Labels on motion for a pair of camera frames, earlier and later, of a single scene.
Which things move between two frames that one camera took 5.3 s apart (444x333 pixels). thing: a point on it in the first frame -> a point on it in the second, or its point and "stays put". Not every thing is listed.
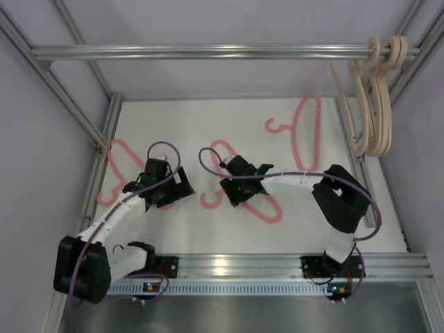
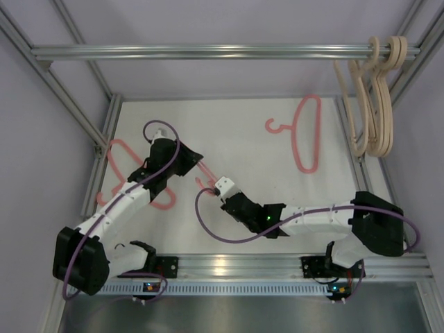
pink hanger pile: x=214 y=157 -> x=211 y=178
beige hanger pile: x=380 y=105 -> x=365 y=90
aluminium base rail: x=236 y=266 stays put
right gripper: x=232 y=187 -> x=228 y=202
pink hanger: x=163 y=206 stays put
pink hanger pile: x=293 y=127 stays put
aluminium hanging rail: x=209 y=52 stays put
